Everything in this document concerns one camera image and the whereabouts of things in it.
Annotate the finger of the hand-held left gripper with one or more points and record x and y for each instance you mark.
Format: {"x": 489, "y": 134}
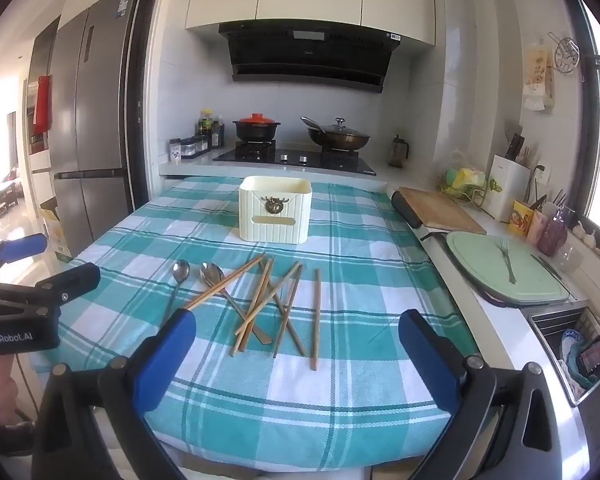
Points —
{"x": 70, "y": 282}
{"x": 22, "y": 248}

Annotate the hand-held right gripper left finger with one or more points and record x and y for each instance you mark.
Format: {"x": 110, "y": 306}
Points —
{"x": 165, "y": 360}

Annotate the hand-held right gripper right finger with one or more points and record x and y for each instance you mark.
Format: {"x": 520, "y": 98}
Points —
{"x": 430, "y": 365}

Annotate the silver spoon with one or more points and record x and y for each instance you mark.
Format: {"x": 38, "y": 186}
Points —
{"x": 212, "y": 272}
{"x": 181, "y": 270}

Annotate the cream ribbed utensil box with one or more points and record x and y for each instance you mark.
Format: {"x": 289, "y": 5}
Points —
{"x": 275, "y": 232}

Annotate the cardboard box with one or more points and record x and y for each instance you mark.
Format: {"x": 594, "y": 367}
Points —
{"x": 55, "y": 232}

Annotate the teal checked tablecloth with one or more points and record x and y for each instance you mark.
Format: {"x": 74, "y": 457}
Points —
{"x": 355, "y": 310}

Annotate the green cutting board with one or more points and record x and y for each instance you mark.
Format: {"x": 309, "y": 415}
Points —
{"x": 485, "y": 270}

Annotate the silver fork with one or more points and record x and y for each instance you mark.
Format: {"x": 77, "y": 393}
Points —
{"x": 507, "y": 260}

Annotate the metal sink basket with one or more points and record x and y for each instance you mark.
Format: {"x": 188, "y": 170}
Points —
{"x": 575, "y": 360}

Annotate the thin black knife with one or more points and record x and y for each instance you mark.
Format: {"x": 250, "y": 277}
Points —
{"x": 546, "y": 268}

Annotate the silver refrigerator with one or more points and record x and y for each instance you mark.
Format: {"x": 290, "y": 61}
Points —
{"x": 90, "y": 110}

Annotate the wooden cutting board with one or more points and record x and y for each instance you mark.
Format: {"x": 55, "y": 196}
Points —
{"x": 442, "y": 207}

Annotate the labelled spice jar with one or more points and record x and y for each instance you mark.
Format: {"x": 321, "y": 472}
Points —
{"x": 175, "y": 151}

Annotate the yellow cup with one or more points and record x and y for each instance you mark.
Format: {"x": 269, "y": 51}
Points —
{"x": 520, "y": 217}

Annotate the clear glass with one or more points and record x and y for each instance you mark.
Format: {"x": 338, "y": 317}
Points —
{"x": 568, "y": 258}

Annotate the pink cup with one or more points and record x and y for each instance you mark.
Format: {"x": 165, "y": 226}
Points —
{"x": 536, "y": 226}

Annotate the purple cup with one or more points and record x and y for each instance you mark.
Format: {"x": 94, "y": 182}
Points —
{"x": 552, "y": 234}

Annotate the spice jar rack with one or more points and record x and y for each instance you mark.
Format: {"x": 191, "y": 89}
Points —
{"x": 195, "y": 146}

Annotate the rack with yellow-green sponges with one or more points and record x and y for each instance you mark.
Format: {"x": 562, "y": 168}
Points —
{"x": 462, "y": 180}

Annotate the white knife holder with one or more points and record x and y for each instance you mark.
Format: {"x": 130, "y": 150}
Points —
{"x": 505, "y": 185}

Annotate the garlic bulbs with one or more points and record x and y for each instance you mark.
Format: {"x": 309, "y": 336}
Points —
{"x": 586, "y": 236}

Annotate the yellow-capped sauce bottle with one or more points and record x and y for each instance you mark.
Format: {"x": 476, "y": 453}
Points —
{"x": 206, "y": 127}

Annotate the dark sauce bottle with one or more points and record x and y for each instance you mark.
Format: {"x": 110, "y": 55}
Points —
{"x": 218, "y": 134}

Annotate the glass french press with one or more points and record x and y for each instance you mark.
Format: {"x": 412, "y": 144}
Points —
{"x": 399, "y": 152}

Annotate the black gas stove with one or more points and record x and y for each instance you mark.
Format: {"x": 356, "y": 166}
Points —
{"x": 300, "y": 160}

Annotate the black pot with orange lid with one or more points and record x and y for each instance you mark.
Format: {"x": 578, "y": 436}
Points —
{"x": 255, "y": 127}

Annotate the wok with glass lid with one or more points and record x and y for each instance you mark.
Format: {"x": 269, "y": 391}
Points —
{"x": 337, "y": 137}

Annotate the hanging bag dispenser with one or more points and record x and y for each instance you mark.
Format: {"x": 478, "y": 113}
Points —
{"x": 537, "y": 77}

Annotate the black range hood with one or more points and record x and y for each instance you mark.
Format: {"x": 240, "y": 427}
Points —
{"x": 310, "y": 55}

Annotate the red wall hanging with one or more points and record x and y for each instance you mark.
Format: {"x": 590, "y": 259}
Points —
{"x": 42, "y": 105}

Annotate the wall socket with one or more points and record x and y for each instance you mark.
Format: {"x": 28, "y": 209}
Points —
{"x": 542, "y": 172}

